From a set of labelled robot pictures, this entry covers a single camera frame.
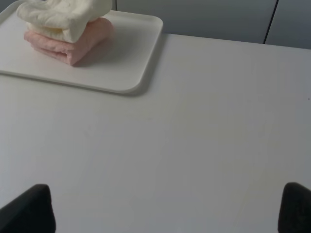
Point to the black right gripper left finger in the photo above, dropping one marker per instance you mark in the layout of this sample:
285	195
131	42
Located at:
30	212

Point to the white plastic tray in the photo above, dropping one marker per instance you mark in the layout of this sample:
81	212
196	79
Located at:
117	65

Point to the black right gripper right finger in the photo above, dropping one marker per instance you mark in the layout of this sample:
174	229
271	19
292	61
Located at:
295	209

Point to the white towel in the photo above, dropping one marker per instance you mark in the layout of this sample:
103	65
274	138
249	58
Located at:
63	20

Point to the pink towel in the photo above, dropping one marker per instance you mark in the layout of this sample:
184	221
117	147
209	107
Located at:
70	53

